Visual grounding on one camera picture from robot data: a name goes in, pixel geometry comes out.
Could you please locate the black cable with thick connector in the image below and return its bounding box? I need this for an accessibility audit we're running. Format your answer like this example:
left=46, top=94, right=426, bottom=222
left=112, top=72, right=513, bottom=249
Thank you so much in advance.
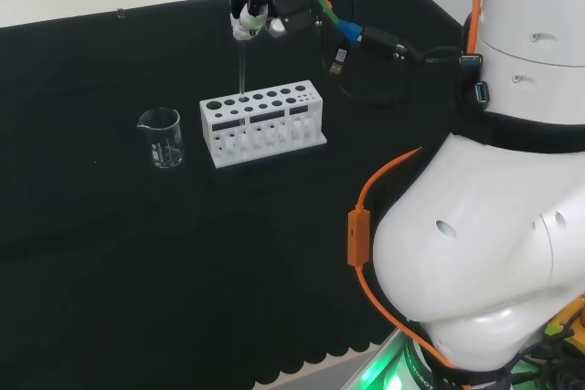
left=332, top=0, right=463, bottom=65

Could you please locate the white test tube rack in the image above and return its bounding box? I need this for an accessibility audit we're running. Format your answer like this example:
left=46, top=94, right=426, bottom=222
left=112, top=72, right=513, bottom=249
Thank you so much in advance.
left=198, top=80, right=329, bottom=168

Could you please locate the black cable with usb plug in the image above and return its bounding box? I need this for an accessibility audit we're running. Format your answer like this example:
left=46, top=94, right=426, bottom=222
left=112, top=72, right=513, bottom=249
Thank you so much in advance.
left=314, top=10, right=485, bottom=108

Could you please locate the clear glass rod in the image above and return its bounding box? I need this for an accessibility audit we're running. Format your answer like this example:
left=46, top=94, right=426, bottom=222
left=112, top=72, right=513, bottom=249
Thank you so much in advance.
left=237, top=37, right=248, bottom=126

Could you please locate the black cloth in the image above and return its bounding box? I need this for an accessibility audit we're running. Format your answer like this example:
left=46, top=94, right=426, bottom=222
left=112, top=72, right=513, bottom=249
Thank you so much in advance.
left=0, top=0, right=465, bottom=386

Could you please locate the orange cable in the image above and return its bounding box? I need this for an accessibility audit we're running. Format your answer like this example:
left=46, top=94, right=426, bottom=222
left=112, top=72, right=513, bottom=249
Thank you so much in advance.
left=346, top=0, right=484, bottom=380

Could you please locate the black cable bundle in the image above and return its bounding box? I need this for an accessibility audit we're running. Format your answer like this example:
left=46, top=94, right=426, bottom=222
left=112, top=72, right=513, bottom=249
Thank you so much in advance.
left=500, top=328, right=585, bottom=390

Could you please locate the grey base plate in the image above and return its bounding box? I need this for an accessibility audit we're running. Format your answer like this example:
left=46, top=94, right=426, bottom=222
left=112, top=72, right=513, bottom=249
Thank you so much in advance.
left=340, top=328, right=412, bottom=390

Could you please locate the clear glass beaker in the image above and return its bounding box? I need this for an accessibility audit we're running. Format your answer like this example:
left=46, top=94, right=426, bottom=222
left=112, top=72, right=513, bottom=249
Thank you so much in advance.
left=135, top=107, right=186, bottom=170

